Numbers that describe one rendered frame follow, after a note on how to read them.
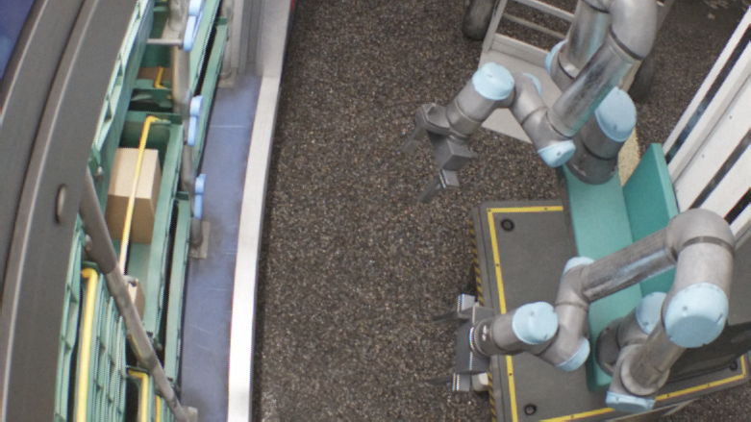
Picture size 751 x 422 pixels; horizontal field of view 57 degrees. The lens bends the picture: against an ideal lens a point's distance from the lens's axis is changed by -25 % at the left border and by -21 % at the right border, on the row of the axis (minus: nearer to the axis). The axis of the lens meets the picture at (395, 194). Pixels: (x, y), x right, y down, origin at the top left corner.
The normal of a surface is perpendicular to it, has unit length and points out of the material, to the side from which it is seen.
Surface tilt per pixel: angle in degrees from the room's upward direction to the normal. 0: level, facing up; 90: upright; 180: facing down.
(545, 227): 0
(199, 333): 0
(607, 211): 0
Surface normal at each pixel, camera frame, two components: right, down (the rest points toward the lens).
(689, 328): -0.30, 0.73
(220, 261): 0.15, -0.47
